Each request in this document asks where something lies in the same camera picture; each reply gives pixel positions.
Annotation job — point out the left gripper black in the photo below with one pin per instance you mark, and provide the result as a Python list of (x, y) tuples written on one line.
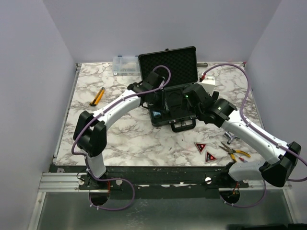
[(160, 106)]

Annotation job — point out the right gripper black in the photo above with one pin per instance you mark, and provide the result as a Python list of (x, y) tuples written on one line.
[(213, 99)]

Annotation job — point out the light blue poker chip stack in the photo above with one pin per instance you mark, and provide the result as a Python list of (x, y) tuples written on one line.
[(156, 114)]

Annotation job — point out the triangular red black card box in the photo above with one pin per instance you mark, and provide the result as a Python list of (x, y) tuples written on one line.
[(209, 157), (200, 147)]

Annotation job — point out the black poker set case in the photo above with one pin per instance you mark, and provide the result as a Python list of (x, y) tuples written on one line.
[(182, 64)]

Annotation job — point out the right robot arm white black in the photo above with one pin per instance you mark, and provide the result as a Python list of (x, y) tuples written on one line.
[(279, 157)]

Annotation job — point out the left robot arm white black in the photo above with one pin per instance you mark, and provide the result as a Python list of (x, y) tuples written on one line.
[(90, 135)]

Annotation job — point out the dark metal cylinder rod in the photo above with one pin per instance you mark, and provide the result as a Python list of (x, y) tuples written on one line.
[(202, 65)]

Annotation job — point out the clear plastic organizer box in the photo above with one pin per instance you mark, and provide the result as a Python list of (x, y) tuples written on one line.
[(125, 65)]

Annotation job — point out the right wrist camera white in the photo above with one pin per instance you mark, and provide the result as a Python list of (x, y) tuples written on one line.
[(208, 83)]

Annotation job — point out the yellow handled pliers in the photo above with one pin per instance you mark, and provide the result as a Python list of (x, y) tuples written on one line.
[(232, 152)]

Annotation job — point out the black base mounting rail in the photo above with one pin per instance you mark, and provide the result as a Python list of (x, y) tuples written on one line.
[(149, 182)]

